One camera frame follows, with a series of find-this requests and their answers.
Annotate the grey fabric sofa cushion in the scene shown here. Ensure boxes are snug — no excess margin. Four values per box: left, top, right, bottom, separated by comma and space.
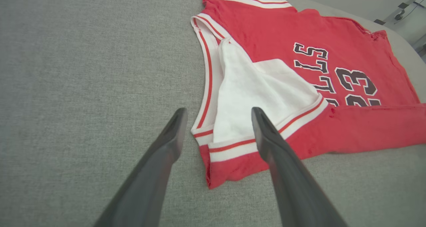
0, 0, 426, 227

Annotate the red white basketball jersey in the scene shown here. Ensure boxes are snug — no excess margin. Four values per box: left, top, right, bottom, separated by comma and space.
190, 0, 426, 190

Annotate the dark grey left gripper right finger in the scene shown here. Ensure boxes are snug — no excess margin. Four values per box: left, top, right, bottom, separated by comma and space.
251, 107, 348, 227

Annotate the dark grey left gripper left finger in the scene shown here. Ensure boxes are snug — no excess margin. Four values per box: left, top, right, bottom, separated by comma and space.
93, 108, 189, 227

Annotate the grey partition leg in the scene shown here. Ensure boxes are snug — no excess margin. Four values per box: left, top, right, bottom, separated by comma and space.
374, 0, 426, 58

